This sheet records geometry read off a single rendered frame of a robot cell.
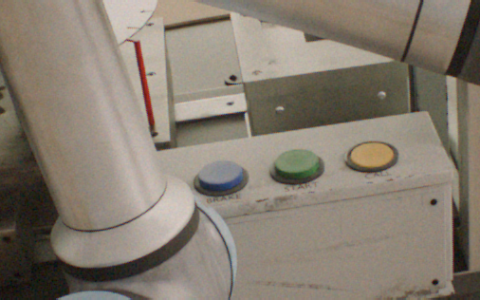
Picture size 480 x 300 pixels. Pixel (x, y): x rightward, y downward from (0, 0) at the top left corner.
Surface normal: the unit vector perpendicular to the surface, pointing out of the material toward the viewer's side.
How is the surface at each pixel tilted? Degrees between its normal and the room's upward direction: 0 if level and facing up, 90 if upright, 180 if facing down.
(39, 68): 89
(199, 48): 0
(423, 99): 90
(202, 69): 0
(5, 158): 0
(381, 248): 90
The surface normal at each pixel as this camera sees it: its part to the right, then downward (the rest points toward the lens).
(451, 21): -0.21, 0.47
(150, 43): -0.12, -0.84
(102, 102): 0.58, 0.25
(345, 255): 0.08, 0.52
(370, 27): -0.26, 0.70
